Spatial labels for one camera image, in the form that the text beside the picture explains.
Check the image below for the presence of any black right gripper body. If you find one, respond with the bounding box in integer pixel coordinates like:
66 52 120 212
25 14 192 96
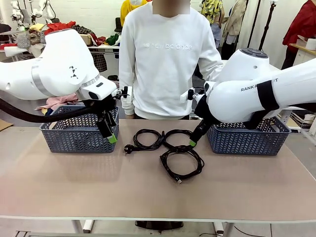
194 95 213 129

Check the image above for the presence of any black tripod pole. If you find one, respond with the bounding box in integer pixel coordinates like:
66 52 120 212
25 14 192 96
247 0 262 49
259 0 277 52

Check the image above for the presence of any white ironing board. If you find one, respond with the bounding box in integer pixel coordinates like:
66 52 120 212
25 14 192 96
4 46 33 61

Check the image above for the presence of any yellow patterned shirt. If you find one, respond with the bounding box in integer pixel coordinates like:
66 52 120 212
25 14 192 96
201 0 225 25

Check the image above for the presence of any white background table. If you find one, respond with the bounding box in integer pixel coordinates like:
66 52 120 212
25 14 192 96
268 61 283 73

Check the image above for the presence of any green cloth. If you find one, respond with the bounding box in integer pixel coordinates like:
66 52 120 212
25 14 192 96
106 34 121 46

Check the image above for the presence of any grey-blue woven plastic basket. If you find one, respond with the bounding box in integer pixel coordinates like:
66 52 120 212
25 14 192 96
39 105 120 154
206 117 292 157

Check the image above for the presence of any red cloth pile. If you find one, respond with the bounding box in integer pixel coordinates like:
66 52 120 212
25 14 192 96
46 20 76 30

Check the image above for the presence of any person's left forearm white sleeve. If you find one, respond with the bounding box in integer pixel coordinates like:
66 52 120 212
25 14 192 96
201 61 224 83

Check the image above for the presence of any person in white sweatshirt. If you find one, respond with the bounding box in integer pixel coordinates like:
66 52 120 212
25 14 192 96
118 0 224 120

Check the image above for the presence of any person in red jacket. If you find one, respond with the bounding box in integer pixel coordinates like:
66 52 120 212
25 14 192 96
282 0 316 73

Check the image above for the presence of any black strap on arm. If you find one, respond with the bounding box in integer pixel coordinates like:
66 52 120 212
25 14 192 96
256 79 281 113

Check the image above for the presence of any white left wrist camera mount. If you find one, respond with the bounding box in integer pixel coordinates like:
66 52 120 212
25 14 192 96
115 85 134 105

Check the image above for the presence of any white table leg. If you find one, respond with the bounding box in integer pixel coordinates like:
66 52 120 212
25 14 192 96
212 221 234 237
72 219 95 234

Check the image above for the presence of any black braided USB cable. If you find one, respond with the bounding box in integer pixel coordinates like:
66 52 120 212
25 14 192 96
159 145 205 186

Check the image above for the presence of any white clothes table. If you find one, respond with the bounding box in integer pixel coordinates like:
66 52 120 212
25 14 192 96
88 45 121 54

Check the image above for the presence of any person's right forearm white sleeve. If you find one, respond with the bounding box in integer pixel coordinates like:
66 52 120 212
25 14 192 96
119 74 136 116

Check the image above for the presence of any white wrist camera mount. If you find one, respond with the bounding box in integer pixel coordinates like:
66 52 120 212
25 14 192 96
180 87 206 103
115 85 134 105

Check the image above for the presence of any dark checked hanging cloth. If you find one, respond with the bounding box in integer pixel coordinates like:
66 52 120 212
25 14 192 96
92 53 108 73

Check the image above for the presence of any black power cable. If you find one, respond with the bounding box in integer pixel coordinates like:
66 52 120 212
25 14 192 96
124 128 165 155

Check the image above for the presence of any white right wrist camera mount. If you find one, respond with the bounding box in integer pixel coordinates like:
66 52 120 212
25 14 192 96
180 87 206 103

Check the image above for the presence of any black corrugated cable hose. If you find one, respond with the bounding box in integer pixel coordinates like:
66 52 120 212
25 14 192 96
0 98 104 124

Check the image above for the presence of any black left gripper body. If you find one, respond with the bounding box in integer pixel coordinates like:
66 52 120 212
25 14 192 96
93 97 118 123

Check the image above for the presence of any thin black cable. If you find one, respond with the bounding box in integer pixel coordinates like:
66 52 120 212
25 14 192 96
162 129 198 150

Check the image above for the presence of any pink checked cloth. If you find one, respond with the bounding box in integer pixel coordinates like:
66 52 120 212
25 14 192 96
45 94 80 107

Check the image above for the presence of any yellow garment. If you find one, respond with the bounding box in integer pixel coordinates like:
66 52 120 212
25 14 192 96
120 0 149 26

